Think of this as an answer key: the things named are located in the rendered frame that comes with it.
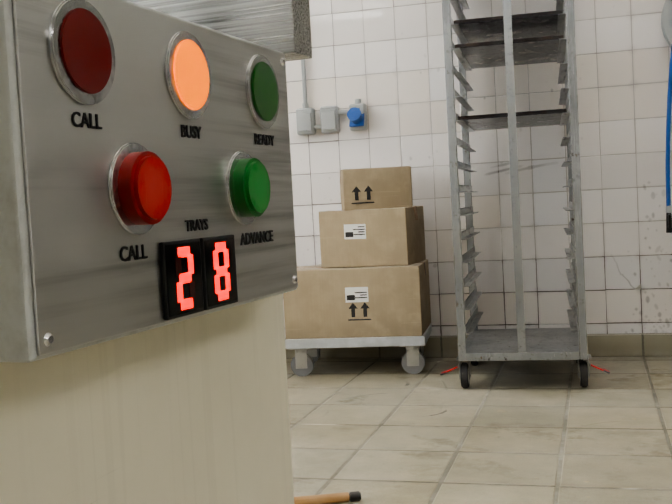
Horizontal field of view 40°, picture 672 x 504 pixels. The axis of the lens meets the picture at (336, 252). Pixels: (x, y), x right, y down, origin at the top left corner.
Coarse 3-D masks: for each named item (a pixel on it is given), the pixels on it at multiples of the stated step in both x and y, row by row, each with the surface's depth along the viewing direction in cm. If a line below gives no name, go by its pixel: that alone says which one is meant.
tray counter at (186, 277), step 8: (184, 248) 41; (176, 256) 40; (184, 256) 41; (192, 256) 42; (176, 264) 40; (192, 264) 42; (176, 272) 40; (192, 272) 42; (184, 280) 41; (192, 280) 42; (192, 288) 42; (192, 296) 42; (184, 304) 41; (192, 304) 42
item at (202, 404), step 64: (192, 320) 48; (256, 320) 55; (0, 384) 34; (64, 384) 38; (128, 384) 42; (192, 384) 48; (256, 384) 55; (0, 448) 34; (64, 448) 38; (128, 448) 42; (192, 448) 48; (256, 448) 55
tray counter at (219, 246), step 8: (216, 248) 44; (224, 248) 45; (216, 256) 44; (224, 256) 45; (216, 264) 44; (224, 264) 45; (224, 272) 45; (216, 280) 44; (216, 288) 44; (224, 296) 44
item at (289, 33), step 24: (144, 0) 58; (168, 0) 57; (192, 0) 57; (216, 0) 56; (240, 0) 55; (264, 0) 55; (288, 0) 54; (216, 24) 56; (240, 24) 56; (264, 24) 55; (288, 24) 54; (288, 48) 55
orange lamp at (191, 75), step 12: (180, 48) 41; (192, 48) 42; (180, 60) 41; (192, 60) 42; (204, 60) 43; (180, 72) 41; (192, 72) 42; (204, 72) 43; (180, 84) 41; (192, 84) 42; (204, 84) 43; (180, 96) 41; (192, 96) 42; (204, 96) 43; (192, 108) 42
